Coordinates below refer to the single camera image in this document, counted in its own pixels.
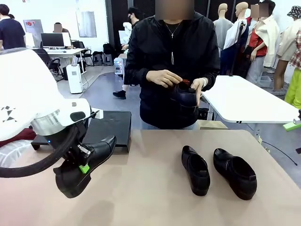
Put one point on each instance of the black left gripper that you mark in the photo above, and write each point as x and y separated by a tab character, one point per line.
53	142

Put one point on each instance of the black smooth leather shoe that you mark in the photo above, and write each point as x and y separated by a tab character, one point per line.
98	150

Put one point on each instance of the black perforated buckle shoe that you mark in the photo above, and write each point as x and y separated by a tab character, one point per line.
197	179

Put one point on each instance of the small red object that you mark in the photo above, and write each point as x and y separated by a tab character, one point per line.
186	82

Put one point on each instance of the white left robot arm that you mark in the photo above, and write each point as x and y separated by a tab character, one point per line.
23	82

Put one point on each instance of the person's left forearm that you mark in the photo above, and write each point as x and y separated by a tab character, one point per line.
212	78

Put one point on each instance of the person's right forearm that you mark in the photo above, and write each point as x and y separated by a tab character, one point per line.
136	75

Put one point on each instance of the dark grey shoe stand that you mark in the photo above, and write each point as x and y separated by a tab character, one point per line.
117	127
37	141

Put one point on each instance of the person's left hand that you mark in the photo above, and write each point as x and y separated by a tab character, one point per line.
198	84

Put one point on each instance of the person's right hand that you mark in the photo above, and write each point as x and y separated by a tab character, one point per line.
162	77

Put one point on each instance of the grey fuzzy slippers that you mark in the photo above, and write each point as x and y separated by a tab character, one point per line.
279	92

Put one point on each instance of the mannequin plaid shirt neon trousers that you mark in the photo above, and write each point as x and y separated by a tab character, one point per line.
296	89

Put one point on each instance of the white folding table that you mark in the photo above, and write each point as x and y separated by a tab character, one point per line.
247	99

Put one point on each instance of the small white wrist-mounted box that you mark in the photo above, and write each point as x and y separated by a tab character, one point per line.
98	114

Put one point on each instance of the maroon cloth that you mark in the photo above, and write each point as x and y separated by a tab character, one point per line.
23	136

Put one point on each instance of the clear bubble wrap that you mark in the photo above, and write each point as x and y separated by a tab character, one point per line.
14	153

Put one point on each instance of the tan cardboard box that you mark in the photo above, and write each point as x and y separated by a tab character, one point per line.
211	124

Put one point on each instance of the mannequin beige jacket bucket hat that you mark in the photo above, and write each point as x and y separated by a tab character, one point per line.
288	44

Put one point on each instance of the black bin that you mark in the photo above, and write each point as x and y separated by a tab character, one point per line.
203	114

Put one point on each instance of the white air purifier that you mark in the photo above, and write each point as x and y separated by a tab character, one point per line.
74	80

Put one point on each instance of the mannequin red top cream jacket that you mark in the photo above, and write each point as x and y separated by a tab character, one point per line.
270	35

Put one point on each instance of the white smartwatch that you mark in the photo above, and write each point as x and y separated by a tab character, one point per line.
206	82

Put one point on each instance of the black tripod pole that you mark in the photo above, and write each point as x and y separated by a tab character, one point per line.
238	42

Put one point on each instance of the mannequin in white navy jacket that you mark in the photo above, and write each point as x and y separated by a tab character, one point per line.
231	40

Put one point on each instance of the lit computer tower case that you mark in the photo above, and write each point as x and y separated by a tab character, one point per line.
118	67

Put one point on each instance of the grey plastic stool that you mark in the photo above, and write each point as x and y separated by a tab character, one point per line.
97	58
108	58

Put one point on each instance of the mannequin in grey tank top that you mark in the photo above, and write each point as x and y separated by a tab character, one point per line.
222	30

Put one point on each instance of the white office desk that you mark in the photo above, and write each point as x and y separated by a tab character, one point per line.
63	52

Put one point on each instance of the black office chair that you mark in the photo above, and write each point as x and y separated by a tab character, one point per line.
44	56
81	47

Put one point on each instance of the black backpack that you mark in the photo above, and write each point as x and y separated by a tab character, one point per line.
108	49

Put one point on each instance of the black computer monitor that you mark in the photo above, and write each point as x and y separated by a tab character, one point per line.
52	40

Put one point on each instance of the seated office worker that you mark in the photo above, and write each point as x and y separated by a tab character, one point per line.
61	30

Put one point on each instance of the white figure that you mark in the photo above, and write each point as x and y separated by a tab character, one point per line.
127	30

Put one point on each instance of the person in black jacket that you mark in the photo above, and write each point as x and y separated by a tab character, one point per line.
164	47

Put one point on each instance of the person in navy polo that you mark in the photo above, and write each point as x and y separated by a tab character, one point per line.
11	30

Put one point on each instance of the masked person in black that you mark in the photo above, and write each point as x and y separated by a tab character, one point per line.
134	18

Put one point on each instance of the grey wall panel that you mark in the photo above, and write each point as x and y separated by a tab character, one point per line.
86	23

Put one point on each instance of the wall poster with red sign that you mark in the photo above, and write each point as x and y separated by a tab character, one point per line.
33	24

